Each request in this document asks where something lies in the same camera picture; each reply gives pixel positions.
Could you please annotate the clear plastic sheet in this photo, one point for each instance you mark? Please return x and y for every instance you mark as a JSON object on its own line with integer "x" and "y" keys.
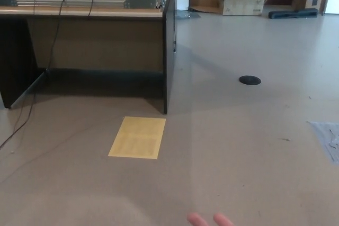
{"x": 328, "y": 141}

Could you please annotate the yellow paper sheet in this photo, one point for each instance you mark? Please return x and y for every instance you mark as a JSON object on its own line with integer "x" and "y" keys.
{"x": 137, "y": 138}

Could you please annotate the black round floor disc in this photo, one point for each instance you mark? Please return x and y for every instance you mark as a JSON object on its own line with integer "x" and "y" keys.
{"x": 250, "y": 80}

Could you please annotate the wooden desk with dark sides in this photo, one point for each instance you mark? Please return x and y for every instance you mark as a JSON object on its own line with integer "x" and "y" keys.
{"x": 95, "y": 40}

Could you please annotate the black foam packing piece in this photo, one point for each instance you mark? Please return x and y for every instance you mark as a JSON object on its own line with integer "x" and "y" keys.
{"x": 293, "y": 14}

